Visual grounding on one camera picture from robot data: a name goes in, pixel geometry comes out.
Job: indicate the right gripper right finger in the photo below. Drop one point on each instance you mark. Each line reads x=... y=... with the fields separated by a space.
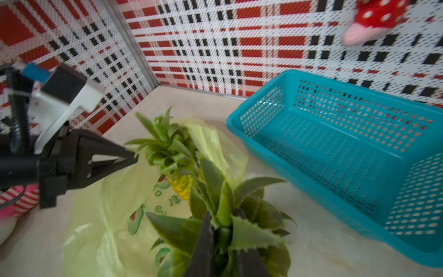
x=250 y=264

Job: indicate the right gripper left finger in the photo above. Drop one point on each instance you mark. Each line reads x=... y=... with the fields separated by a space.
x=201 y=263

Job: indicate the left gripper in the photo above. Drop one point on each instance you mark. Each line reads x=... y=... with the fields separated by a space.
x=75 y=161

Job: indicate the yellow pineapple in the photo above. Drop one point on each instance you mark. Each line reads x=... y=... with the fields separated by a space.
x=241 y=219

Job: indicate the green-yellow pineapple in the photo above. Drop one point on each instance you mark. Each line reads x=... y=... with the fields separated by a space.
x=169 y=147

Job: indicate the green plastic bag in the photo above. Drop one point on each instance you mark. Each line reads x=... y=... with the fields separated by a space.
x=109 y=233

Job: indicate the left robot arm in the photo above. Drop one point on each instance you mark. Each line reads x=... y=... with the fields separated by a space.
x=19 y=163

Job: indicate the pink striped plush toy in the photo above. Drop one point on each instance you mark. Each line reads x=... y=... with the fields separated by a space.
x=10 y=214

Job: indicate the teal plastic basket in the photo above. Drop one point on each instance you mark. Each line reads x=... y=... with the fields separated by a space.
x=373 y=160

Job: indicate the pink plush toy hanging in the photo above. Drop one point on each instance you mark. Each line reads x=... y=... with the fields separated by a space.
x=374 y=19

